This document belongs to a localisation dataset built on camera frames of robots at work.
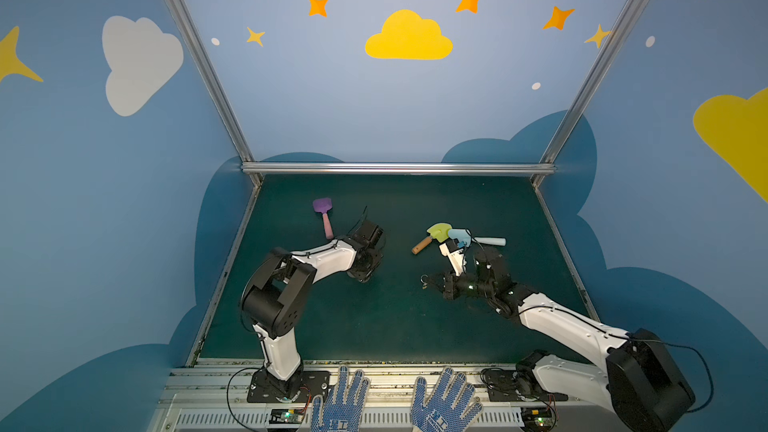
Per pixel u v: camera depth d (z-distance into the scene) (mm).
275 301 483
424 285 825
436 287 793
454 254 751
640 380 414
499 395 742
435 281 778
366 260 728
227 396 689
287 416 711
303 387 731
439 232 1046
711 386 420
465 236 1075
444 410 718
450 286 720
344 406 718
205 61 858
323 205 1109
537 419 716
